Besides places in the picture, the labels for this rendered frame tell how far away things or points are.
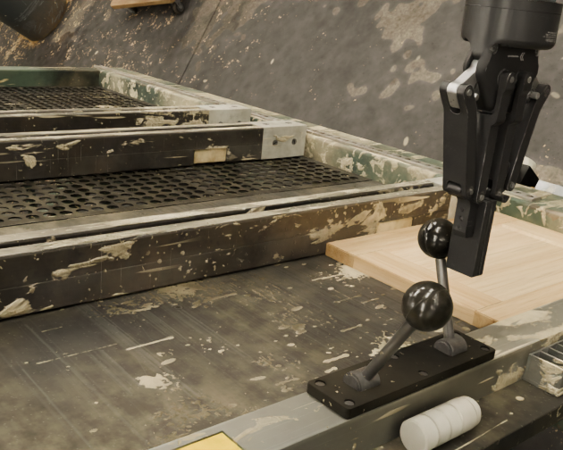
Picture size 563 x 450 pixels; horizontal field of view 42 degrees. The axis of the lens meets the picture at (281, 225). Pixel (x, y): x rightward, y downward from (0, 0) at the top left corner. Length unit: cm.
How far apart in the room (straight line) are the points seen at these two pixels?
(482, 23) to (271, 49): 293
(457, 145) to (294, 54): 280
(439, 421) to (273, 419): 14
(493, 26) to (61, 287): 51
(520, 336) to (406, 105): 210
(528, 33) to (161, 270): 49
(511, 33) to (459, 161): 11
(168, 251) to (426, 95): 204
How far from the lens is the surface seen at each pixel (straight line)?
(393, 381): 63
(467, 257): 66
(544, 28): 61
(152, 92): 219
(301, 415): 58
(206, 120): 172
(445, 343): 69
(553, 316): 86
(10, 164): 130
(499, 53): 62
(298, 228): 99
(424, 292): 54
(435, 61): 290
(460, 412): 66
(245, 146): 154
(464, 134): 60
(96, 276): 83
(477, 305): 90
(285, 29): 354
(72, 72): 244
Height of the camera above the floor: 199
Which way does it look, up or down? 44 degrees down
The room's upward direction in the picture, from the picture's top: 53 degrees counter-clockwise
